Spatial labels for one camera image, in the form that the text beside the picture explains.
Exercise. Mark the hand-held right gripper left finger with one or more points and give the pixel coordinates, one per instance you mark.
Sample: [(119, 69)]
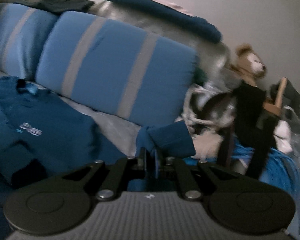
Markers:
[(144, 160)]

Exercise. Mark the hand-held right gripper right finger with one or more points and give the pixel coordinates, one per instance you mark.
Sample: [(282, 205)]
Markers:
[(156, 162)]

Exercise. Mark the blue shirt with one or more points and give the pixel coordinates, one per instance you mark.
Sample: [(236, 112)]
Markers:
[(47, 120)]

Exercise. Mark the grey quilted bedspread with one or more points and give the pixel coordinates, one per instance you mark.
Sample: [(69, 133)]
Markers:
[(110, 127)]

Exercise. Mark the cream cloth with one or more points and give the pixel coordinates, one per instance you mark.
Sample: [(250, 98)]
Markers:
[(207, 146)]

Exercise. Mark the black and white printed cloth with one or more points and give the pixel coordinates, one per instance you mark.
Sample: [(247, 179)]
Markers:
[(207, 110)]

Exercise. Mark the dark green cloth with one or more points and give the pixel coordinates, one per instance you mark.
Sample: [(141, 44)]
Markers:
[(201, 76)]

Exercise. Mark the blue striped pillow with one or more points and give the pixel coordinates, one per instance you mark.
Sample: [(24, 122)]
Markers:
[(27, 37), (110, 62)]

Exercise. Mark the light blue cloth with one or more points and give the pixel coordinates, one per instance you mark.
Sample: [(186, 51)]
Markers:
[(277, 170)]

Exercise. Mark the brown teddy bear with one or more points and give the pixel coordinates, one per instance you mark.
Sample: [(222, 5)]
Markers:
[(252, 60)]

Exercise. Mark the wooden chair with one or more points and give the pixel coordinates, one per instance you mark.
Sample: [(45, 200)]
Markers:
[(280, 90)]

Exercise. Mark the folded dark blue cloth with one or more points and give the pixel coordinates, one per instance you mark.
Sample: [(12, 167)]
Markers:
[(165, 12)]

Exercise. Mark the dark grey board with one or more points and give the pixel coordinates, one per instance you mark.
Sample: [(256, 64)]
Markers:
[(295, 92)]

